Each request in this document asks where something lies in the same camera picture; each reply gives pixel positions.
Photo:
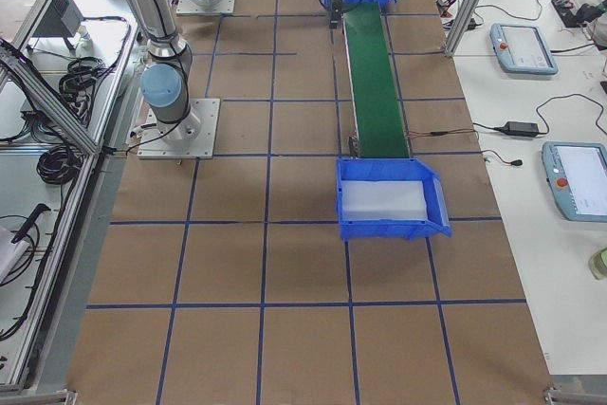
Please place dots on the green conveyor belt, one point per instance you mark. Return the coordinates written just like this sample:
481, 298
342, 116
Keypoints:
378, 118

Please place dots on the upper teach pendant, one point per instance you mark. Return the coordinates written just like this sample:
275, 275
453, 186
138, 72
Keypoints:
522, 50

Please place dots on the teach pendant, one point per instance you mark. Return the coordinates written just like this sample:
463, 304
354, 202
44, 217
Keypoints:
576, 176
522, 50

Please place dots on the white foam pad right bin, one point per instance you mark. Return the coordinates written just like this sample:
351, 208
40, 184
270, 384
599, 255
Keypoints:
378, 200

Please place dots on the blue bin near right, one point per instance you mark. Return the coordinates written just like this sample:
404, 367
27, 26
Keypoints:
393, 169

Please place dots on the black power adapter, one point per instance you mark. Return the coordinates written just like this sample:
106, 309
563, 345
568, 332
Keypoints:
522, 129

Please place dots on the grey control box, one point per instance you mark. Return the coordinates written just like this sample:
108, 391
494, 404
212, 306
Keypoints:
62, 19

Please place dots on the lower teach pendant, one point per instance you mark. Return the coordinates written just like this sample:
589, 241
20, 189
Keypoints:
576, 176

